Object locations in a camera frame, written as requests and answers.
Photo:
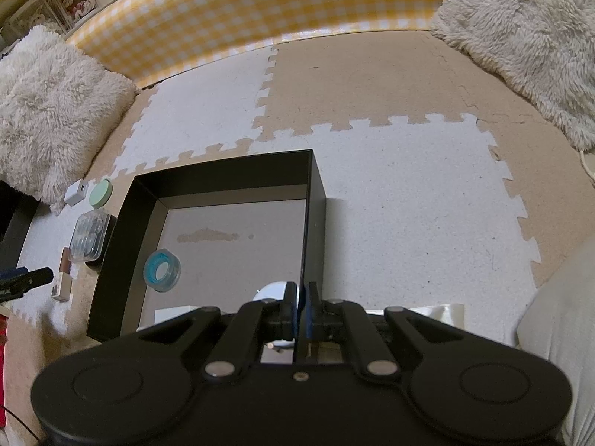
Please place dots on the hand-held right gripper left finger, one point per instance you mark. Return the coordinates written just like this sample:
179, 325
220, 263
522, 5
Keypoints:
290, 316

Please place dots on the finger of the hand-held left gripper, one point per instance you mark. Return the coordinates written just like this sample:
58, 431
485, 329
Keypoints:
28, 281

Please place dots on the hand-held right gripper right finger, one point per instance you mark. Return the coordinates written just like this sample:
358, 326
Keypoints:
316, 316

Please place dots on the white round tape measure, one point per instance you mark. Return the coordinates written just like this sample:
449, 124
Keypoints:
272, 291

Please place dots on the brown lip gloss tube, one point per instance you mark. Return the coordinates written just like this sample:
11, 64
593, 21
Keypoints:
62, 274

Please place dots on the clear plastic ampoule case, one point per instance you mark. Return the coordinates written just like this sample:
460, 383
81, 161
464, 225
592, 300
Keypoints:
88, 234

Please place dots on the white charger adapter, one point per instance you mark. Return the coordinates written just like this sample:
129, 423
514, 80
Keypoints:
76, 193

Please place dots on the green round compact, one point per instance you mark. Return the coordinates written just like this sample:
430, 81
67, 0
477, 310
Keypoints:
101, 193

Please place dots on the black cardboard box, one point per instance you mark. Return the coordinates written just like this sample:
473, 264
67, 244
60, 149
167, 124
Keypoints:
223, 176

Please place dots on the black low cabinet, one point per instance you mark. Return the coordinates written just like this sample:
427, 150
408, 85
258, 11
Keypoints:
14, 227

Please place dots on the clear plastic wrapper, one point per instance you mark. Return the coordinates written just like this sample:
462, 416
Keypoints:
439, 316

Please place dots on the foam puzzle floor mat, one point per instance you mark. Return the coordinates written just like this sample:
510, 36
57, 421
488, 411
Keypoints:
395, 186

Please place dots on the fluffy white pillow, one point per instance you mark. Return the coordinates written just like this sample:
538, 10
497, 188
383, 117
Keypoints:
525, 28
51, 116

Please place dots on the white bean bag cushion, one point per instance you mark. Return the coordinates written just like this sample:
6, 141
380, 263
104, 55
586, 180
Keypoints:
562, 334

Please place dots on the clear doll display box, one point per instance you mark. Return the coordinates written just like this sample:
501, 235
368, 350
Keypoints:
74, 2
28, 23

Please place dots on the wooden shelf unit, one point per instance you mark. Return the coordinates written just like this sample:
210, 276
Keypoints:
18, 4

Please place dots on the yellow checked bed cover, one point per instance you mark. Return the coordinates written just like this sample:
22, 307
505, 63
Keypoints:
241, 14

